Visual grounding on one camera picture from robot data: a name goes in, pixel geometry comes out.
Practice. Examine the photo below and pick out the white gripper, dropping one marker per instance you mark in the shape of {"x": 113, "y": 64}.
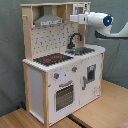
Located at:
{"x": 79, "y": 18}

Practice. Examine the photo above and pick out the toy microwave with door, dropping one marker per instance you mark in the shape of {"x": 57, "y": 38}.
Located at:
{"x": 82, "y": 8}

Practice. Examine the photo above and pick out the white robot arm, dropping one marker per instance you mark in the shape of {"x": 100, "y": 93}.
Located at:
{"x": 102, "y": 22}

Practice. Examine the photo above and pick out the wooden toy kitchen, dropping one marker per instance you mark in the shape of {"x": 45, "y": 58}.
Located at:
{"x": 40, "y": 84}

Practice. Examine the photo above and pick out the black toy faucet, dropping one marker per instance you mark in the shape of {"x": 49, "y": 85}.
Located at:
{"x": 74, "y": 40}

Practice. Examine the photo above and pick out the grey toy sink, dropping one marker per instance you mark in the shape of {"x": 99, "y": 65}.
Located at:
{"x": 79, "y": 51}

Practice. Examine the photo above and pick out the grey range hood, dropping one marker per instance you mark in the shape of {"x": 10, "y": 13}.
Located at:
{"x": 48, "y": 18}

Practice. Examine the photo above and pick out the black stovetop red burners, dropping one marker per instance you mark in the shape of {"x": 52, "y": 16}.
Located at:
{"x": 52, "y": 59}

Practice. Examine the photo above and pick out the right red oven knob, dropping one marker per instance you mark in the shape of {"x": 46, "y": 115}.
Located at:
{"x": 74, "y": 69}

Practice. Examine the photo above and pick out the red oven knob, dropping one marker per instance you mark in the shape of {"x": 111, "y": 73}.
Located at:
{"x": 74, "y": 69}
{"x": 56, "y": 75}

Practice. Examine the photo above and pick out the left red oven knob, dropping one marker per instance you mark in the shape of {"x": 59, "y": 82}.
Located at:
{"x": 56, "y": 75}

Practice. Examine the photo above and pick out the toy oven door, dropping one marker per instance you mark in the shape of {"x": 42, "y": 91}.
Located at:
{"x": 65, "y": 96}

